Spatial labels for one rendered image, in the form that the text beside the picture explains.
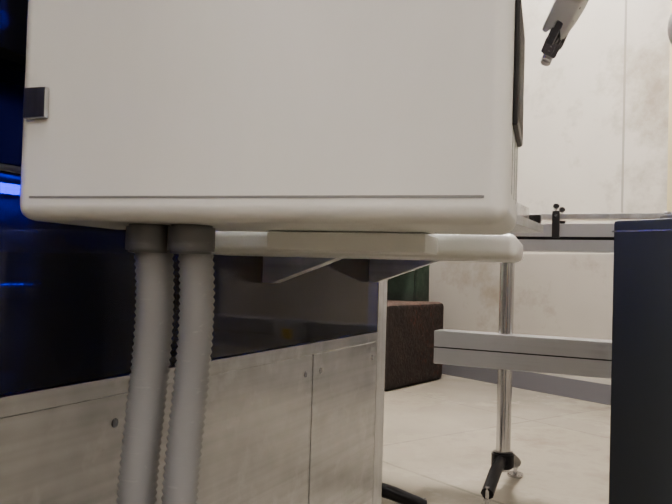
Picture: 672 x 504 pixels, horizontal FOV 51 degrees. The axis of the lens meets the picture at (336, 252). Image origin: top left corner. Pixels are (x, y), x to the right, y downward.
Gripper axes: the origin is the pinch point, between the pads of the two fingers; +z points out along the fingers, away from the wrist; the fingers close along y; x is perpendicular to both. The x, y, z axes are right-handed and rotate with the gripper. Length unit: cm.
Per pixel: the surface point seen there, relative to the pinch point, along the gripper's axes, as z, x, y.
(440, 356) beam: 136, 11, 16
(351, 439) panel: 64, 5, 75
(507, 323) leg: 121, 24, -2
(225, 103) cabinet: -52, -14, 83
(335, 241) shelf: -37, -1, 82
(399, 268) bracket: 48, -7, 38
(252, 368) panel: 19, -14, 85
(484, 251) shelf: -35, 13, 72
